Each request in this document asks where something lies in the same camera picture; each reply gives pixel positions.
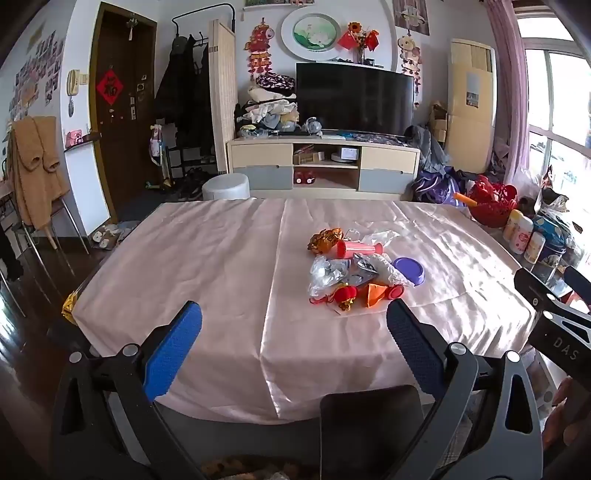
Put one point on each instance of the stacked cardboard boxes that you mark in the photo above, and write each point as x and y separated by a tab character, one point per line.
437	122

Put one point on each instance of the hanging shell decoration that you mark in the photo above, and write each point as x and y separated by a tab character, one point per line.
411	64

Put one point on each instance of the black chair back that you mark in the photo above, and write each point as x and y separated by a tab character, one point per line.
369	429

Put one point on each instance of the red fish wall decoration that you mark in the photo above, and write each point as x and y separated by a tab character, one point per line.
259	44

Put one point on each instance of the crumpled clear plastic wrapper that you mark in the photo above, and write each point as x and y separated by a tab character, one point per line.
325	274

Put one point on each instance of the orange tube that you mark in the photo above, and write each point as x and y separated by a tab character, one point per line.
464	198

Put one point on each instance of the black television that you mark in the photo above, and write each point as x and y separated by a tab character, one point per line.
353	99

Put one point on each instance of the orange plastic cone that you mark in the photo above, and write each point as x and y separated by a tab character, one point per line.
375	295

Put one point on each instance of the clear plastic bag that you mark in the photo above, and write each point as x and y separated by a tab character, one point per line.
381	236

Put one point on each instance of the grey patterned wrapper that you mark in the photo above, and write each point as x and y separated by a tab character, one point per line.
383	270

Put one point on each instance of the blue tin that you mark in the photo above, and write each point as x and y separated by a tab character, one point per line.
550	261

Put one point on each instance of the beige standing air conditioner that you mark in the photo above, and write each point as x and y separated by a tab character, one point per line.
468	120

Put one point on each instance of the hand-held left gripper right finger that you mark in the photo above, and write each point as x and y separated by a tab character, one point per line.
415	341

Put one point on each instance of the purple plastic lid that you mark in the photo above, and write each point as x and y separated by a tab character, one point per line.
410	271

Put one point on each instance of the round wall picture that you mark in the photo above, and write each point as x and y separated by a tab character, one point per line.
316	33

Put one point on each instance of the small white bottle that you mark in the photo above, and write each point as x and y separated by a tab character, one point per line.
534	249

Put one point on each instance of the white wall intercom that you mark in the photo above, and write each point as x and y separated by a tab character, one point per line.
73	83

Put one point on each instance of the wall photo collage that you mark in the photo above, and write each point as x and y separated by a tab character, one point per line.
32	78

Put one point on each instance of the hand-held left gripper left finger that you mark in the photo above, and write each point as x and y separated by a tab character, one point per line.
173	350

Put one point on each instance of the dark coats on rack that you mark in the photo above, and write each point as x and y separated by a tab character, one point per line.
182	97

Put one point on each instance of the small red cap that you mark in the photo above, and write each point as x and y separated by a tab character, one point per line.
396	291

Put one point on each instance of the purple bag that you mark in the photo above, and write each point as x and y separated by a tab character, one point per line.
436	189

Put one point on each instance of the brown wooden door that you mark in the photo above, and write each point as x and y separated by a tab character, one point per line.
122	147

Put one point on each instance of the flat cardboard box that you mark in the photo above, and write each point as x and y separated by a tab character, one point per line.
305	158

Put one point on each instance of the beige folding screen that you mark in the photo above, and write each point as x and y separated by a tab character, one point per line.
222	92

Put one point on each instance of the red diamond door paper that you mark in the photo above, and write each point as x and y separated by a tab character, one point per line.
110	86

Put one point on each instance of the vase with red flags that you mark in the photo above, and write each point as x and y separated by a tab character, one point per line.
360	41

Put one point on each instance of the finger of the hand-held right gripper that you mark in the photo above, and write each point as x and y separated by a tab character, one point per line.
535	288
579	281

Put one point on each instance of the person's right hand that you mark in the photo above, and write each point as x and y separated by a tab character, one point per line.
556	408

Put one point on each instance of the brown coat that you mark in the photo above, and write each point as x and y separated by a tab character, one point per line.
34	175

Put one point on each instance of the beige and grey cabinet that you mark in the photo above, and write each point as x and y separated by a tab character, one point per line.
263	157

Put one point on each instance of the yellow-capped white bottle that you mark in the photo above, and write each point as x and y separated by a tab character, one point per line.
512	226

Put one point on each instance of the children's scooter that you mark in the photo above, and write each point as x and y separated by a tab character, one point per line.
157	152

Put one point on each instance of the pink satin tablecloth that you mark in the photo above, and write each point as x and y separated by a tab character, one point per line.
207	258

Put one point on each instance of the pile of clothes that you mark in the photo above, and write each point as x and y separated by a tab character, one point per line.
270	108

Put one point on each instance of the grey cloth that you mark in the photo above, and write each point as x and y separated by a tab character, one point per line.
427	150

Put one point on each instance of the purple curtain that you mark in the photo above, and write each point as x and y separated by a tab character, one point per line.
510	92

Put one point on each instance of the orange snack wrapper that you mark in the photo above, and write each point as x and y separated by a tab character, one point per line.
323	241

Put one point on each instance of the white box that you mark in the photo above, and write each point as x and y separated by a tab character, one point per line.
349	153

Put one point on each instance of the red plastic basket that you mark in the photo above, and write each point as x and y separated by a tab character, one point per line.
491	207

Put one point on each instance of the white round stool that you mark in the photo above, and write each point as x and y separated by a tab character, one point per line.
225	187

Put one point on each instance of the yellow crumpled bag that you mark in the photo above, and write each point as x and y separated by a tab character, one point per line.
71	305

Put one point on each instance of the small red lantern ornament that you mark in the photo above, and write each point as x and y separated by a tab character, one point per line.
345	295

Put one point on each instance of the metal chair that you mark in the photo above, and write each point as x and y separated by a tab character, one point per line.
69	226

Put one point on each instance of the window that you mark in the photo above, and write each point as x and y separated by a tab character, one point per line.
558	92

